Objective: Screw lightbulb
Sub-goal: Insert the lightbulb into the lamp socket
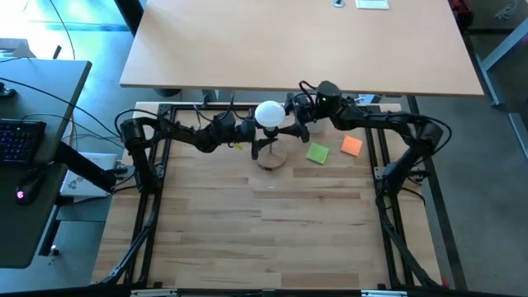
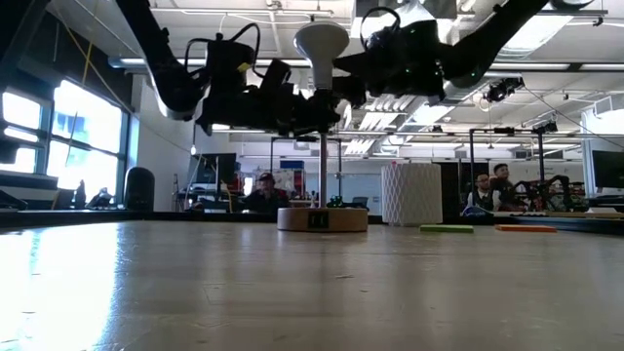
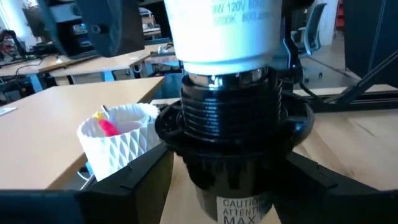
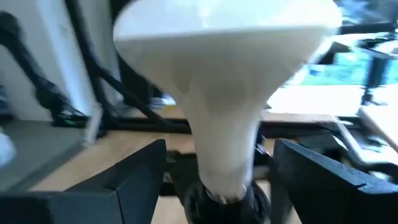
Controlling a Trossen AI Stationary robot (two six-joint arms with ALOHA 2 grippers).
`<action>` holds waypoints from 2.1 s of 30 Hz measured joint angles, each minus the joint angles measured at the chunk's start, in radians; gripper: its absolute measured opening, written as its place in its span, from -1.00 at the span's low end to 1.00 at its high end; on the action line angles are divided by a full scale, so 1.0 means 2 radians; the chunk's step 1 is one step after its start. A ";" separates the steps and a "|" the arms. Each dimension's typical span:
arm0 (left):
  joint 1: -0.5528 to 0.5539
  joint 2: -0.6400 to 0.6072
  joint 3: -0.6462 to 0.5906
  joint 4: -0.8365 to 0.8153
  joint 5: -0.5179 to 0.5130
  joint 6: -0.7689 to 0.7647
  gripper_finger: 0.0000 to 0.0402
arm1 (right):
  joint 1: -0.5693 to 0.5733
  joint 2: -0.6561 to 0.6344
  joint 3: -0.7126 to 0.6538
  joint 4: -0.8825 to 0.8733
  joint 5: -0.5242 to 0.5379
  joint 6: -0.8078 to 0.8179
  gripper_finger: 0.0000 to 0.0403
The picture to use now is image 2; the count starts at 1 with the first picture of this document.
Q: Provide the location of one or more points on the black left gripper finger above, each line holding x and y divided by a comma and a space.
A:
312, 117

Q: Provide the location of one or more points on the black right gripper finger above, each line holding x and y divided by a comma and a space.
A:
352, 91
356, 63

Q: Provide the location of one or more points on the white lightbulb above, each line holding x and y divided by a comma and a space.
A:
322, 41

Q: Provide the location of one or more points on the wooden-base lamp stand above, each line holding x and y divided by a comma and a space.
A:
292, 220

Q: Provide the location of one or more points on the black background robot arm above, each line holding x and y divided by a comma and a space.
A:
556, 187
335, 201

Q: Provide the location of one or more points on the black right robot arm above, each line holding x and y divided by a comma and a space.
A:
487, 39

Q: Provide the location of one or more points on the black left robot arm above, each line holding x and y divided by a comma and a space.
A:
161, 63

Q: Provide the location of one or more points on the yellow tape tag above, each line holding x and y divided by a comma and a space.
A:
244, 67

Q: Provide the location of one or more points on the blue storage box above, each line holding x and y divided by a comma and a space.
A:
292, 165

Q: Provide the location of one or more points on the black computer monitor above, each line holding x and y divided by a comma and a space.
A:
609, 169
217, 168

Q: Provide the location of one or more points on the person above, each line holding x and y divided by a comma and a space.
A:
504, 180
482, 192
265, 195

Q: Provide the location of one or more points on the grey office chair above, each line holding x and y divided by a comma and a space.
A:
361, 202

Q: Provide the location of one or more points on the white lattice pen cup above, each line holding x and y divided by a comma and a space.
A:
412, 195

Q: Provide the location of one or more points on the black cylindrical bin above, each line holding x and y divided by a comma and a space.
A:
139, 190

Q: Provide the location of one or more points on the large window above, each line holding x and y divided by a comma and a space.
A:
83, 127

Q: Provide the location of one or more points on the green sticky note pad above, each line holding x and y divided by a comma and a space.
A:
446, 228

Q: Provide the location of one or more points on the dark desk telephone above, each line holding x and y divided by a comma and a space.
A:
100, 200

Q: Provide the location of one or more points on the orange sticky note pad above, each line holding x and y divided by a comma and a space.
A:
525, 228

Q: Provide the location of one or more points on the silver ventilation duct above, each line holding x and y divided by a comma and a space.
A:
375, 122

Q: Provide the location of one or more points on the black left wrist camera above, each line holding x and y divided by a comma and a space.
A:
275, 78

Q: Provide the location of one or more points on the black ceiling-mounted camera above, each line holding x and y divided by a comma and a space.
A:
502, 89

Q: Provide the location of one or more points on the black aluminium table frame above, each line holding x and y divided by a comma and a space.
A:
146, 217

